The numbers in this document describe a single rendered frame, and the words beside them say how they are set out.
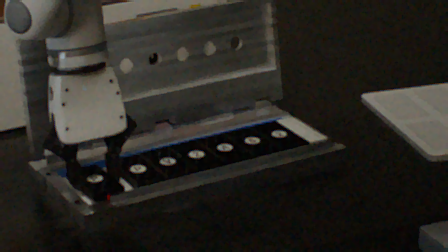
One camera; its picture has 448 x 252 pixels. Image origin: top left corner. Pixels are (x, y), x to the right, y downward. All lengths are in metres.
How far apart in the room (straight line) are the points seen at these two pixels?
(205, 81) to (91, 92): 0.29
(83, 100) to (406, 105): 0.63
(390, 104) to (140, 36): 0.47
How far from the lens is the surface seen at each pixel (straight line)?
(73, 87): 1.59
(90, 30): 1.57
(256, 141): 1.76
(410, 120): 1.92
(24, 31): 1.52
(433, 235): 1.52
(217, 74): 1.85
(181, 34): 1.80
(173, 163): 1.70
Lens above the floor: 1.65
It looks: 21 degrees down
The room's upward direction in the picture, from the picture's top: 1 degrees counter-clockwise
